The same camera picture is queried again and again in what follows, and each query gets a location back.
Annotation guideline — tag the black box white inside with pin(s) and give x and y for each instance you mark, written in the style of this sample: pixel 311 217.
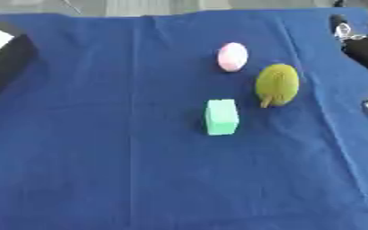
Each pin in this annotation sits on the black box white inside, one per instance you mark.
pixel 6 61

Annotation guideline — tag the pink toy egg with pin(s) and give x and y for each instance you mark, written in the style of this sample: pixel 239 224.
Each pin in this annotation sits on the pink toy egg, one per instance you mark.
pixel 232 57

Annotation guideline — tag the green rectangular block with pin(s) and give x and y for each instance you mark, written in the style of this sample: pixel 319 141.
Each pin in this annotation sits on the green rectangular block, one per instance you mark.
pixel 222 117

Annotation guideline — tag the green spiky toy durian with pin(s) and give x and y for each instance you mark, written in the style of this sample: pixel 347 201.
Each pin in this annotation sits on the green spiky toy durian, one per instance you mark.
pixel 277 84

